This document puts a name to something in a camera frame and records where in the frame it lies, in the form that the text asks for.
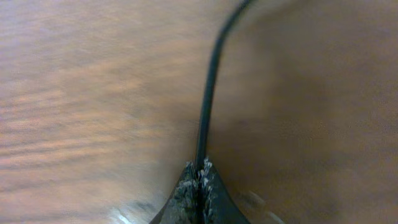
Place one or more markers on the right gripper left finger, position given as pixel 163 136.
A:
pixel 181 206

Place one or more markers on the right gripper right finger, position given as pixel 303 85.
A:
pixel 218 206

